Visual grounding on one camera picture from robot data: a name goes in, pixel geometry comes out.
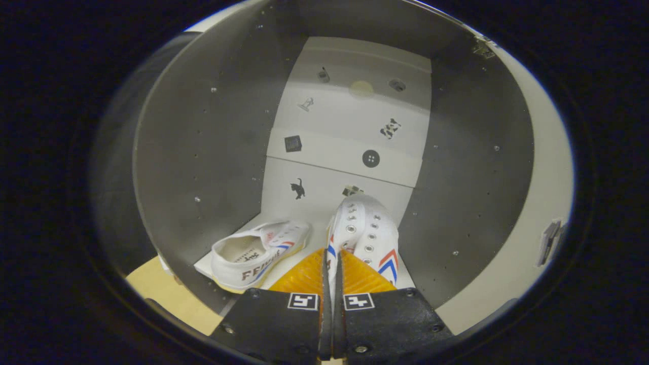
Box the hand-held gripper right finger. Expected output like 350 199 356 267
332 248 454 363

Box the grey shoe cabinet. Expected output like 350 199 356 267
91 0 535 317

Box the white canvas shoe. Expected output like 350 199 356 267
210 219 311 294
324 193 400 292

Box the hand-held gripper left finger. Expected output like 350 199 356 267
210 247 333 363

